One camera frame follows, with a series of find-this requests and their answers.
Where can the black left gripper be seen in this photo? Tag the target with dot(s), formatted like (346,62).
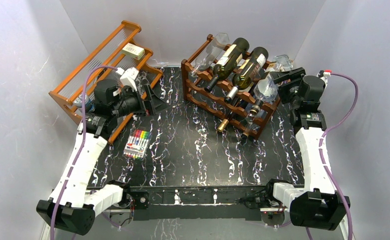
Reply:
(154,105)

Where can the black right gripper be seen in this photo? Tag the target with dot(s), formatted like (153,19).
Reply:
(279,76)

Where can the green wine bottle brown label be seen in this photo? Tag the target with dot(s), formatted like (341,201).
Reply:
(248,71)

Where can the dark green wine bottle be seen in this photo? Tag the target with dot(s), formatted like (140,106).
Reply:
(228,62)

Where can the clear glass bottle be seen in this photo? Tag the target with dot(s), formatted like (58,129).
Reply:
(210,53)

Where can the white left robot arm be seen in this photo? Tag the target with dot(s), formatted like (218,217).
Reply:
(69,207)

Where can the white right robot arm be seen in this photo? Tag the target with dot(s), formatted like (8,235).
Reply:
(319,204)

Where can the clear bottle blue label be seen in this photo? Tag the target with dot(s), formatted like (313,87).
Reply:
(253,113)

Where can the dark wooden wine rack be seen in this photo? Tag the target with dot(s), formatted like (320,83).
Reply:
(226,80)

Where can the dark bottle gold foil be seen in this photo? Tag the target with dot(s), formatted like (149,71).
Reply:
(237,102)

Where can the colourful marker pen pack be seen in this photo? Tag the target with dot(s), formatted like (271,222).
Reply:
(137,144)

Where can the cream cardboard box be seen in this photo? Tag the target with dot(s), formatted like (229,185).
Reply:
(133,51)

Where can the blue white tin can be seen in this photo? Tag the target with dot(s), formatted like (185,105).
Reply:
(78,102)

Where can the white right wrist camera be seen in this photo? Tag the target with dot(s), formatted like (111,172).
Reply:
(324,74)

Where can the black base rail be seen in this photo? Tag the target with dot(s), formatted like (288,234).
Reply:
(208,202)

